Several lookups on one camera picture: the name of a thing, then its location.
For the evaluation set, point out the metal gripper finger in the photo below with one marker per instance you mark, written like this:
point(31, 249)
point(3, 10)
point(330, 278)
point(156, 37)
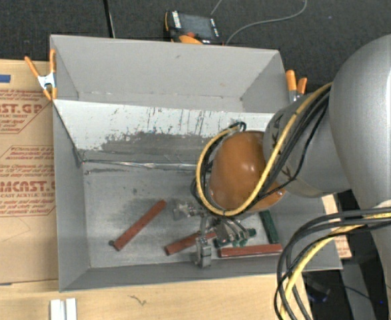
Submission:
point(183, 210)
point(203, 254)

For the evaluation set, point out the red-brown flat block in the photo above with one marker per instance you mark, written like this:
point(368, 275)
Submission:
point(250, 250)
point(139, 225)
point(181, 244)

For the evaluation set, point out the dark green flat block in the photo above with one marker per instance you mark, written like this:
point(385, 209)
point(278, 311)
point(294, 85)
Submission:
point(269, 228)

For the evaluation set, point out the grey metal bin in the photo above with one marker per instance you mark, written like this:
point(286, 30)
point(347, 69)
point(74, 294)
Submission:
point(155, 78)

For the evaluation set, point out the brown cardboard board red print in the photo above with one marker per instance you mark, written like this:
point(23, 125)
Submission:
point(22, 165)

